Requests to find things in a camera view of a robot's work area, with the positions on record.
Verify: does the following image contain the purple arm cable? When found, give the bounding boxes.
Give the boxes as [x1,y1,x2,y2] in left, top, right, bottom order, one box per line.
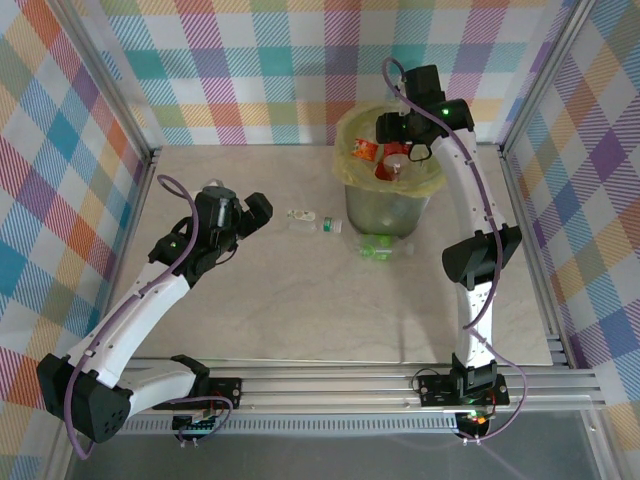
[64,173,236,460]
[382,57,531,444]

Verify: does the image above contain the slotted grey cable duct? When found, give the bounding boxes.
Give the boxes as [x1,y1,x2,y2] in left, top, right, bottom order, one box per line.
[149,418,461,435]

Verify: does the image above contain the orange connector circuit board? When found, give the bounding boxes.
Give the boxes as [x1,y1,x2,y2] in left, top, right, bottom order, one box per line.
[457,410,494,429]

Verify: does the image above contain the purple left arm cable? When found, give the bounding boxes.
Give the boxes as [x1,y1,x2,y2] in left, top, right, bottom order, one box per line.
[64,173,236,460]

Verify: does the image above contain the translucent grey waste bin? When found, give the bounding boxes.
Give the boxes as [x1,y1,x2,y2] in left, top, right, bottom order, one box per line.
[344,182,431,237]

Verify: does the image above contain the green terminal circuit board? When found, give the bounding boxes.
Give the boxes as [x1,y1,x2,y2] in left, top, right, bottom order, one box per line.
[172,412,221,436]

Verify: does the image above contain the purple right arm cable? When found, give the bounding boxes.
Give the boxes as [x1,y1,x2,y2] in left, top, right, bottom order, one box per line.
[382,57,531,444]

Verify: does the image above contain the plaid fabric backdrop panel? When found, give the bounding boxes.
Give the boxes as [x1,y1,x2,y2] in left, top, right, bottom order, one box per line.
[79,0,576,148]
[504,0,640,454]
[0,0,151,474]

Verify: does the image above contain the aluminium frame post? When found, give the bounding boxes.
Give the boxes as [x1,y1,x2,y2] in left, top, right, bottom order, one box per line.
[499,0,599,154]
[52,0,156,166]

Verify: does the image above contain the aluminium front frame beam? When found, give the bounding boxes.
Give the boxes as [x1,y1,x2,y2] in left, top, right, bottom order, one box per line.
[67,367,604,416]

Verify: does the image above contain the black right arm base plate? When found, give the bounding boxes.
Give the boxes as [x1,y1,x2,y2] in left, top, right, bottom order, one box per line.
[417,372,510,407]

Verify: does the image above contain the yellow plastic bin liner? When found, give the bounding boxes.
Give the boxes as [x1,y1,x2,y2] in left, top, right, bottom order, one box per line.
[332,101,447,197]

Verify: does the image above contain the white green label crushed bottle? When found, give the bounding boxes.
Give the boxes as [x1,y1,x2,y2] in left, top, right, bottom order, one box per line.
[286,208,319,235]

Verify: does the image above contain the orange label orange cap bottle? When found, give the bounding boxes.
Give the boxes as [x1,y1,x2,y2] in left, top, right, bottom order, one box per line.
[352,138,379,161]

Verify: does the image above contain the green lime label clear bottle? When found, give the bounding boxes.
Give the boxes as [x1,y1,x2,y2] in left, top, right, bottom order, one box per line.
[355,233,417,262]

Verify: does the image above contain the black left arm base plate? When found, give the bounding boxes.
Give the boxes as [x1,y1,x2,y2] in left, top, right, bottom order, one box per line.
[204,377,244,409]

